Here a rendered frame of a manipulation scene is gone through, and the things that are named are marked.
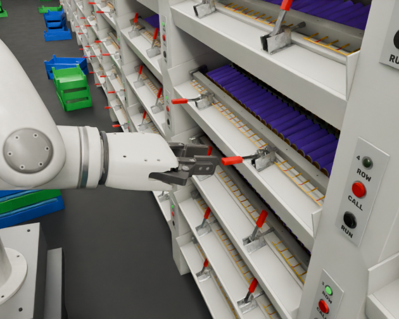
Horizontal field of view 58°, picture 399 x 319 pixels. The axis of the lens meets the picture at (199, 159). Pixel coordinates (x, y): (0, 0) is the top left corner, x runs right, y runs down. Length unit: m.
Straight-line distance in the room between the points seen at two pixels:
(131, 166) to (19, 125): 0.15
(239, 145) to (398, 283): 0.36
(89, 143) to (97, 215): 1.27
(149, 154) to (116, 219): 1.21
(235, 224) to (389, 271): 0.42
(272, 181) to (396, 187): 0.26
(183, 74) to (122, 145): 0.50
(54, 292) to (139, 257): 0.49
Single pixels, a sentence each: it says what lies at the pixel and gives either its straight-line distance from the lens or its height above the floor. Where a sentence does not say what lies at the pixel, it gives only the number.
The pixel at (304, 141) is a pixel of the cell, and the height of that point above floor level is 0.80.
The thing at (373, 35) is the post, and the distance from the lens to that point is 0.38.
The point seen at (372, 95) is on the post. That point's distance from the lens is 0.39.
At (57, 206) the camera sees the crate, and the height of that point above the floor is 0.03.
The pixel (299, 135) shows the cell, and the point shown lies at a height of 0.80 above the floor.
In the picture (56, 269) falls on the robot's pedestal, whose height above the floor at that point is 0.28.
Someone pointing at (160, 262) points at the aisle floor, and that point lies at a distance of 1.48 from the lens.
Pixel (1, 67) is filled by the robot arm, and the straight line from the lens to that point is 0.42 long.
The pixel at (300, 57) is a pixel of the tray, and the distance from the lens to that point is 0.52.
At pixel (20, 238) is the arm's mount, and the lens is 1.14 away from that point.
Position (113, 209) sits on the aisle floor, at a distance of 1.75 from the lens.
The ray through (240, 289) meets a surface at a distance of 0.94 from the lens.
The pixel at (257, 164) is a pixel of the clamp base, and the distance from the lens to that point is 0.62.
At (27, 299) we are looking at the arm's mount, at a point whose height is 0.37.
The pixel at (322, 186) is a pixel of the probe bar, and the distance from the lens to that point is 0.56.
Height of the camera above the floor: 1.10
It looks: 33 degrees down
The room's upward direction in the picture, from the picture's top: straight up
